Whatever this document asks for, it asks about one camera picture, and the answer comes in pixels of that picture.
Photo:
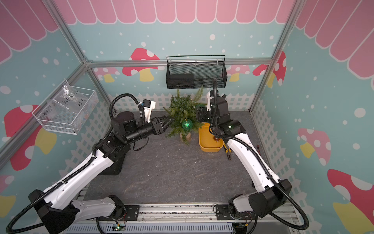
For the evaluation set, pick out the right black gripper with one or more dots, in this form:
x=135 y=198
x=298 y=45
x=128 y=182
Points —
x=198 y=115

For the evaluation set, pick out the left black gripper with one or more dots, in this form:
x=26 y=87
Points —
x=158 y=127

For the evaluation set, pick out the green glitter ball ornament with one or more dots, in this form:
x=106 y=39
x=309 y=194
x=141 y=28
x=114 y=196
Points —
x=187 y=124

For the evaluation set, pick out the small green christmas tree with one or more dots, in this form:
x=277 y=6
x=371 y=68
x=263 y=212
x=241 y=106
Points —
x=184 y=107

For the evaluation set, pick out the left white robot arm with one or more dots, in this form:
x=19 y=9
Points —
x=56 y=209

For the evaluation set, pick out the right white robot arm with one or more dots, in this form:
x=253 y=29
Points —
x=271 y=191

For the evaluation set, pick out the yellow plastic tray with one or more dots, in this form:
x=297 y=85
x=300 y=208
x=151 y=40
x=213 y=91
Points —
x=207 y=141

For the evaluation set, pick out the black box in basket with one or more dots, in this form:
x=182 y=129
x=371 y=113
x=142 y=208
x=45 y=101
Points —
x=180 y=81

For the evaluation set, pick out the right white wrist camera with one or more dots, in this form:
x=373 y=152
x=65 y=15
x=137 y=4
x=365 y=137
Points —
x=209 y=96

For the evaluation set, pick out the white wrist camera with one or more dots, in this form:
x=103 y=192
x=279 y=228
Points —
x=209 y=96
x=148 y=106

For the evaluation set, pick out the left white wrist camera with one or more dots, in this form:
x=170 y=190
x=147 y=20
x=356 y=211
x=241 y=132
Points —
x=148 y=106

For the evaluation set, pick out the black wire mesh basket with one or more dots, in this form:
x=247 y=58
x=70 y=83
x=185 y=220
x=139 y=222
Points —
x=205 y=68

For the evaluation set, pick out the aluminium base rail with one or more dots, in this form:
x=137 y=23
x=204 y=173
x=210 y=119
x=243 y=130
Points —
x=183 y=218

